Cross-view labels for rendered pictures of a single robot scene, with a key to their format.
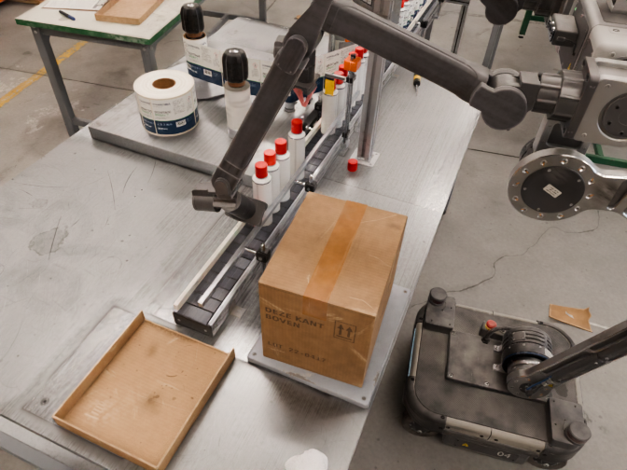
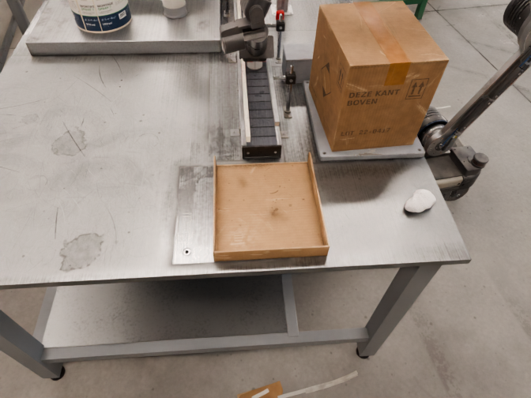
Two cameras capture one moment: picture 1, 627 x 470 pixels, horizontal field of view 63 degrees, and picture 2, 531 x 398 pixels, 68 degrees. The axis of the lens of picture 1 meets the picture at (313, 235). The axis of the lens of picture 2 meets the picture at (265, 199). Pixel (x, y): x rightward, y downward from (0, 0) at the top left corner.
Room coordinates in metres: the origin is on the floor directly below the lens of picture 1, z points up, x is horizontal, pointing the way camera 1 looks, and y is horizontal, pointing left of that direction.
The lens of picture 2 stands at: (0.02, 0.63, 1.62)
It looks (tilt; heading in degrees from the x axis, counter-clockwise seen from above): 51 degrees down; 333
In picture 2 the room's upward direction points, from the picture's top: 2 degrees clockwise
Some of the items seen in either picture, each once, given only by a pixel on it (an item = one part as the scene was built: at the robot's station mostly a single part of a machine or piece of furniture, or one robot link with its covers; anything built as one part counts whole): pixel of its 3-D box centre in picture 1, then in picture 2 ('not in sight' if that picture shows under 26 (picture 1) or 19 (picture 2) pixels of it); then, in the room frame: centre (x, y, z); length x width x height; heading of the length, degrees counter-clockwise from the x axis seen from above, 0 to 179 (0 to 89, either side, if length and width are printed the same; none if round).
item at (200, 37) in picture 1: (195, 43); not in sight; (1.87, 0.48, 1.04); 0.09 x 0.09 x 0.29
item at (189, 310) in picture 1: (322, 146); (247, 8); (1.48, -0.01, 0.86); 1.65 x 0.08 x 0.04; 159
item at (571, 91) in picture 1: (559, 95); not in sight; (0.83, -0.42, 1.45); 0.09 x 0.08 x 0.12; 167
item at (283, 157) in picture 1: (281, 171); not in sight; (1.18, 0.10, 0.98); 0.05 x 0.05 x 0.20
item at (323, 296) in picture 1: (334, 286); (367, 76); (0.75, -0.05, 0.99); 0.30 x 0.24 x 0.27; 163
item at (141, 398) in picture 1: (149, 384); (266, 201); (0.56, 0.35, 0.85); 0.30 x 0.26 x 0.04; 159
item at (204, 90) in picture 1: (200, 79); not in sight; (1.87, 0.48, 0.89); 0.31 x 0.31 x 0.01
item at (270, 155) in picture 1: (271, 182); not in sight; (1.12, 0.13, 0.98); 0.05 x 0.05 x 0.20
